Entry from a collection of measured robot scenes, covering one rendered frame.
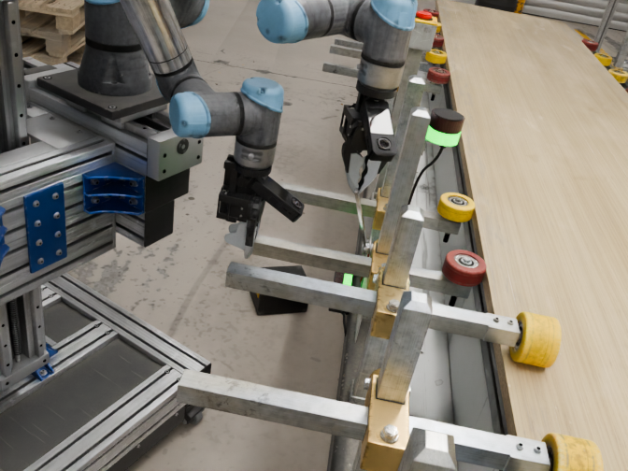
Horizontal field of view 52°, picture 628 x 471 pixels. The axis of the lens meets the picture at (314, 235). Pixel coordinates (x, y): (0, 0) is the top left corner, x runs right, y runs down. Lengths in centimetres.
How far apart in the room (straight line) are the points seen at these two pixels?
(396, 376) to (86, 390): 120
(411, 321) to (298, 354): 158
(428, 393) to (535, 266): 34
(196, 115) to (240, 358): 132
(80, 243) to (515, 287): 90
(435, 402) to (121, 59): 94
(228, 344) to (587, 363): 144
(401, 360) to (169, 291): 181
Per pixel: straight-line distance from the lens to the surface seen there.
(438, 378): 144
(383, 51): 110
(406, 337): 78
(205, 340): 233
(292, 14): 103
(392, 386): 83
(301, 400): 83
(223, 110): 111
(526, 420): 101
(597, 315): 129
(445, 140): 118
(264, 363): 227
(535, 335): 105
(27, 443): 178
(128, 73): 141
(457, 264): 126
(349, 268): 128
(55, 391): 189
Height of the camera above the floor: 156
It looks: 32 degrees down
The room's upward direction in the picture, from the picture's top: 11 degrees clockwise
